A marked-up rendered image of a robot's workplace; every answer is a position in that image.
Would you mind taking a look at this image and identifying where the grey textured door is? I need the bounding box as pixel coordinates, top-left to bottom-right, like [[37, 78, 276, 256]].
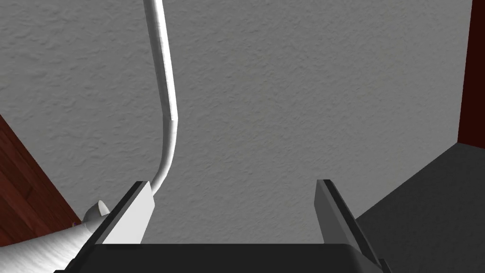
[[0, 0, 485, 273]]

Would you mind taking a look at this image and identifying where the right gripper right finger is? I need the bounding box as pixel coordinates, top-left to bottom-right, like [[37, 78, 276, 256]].
[[314, 179, 381, 266]]

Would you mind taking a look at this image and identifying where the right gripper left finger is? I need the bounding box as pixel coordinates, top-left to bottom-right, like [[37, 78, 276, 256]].
[[94, 181, 156, 245]]

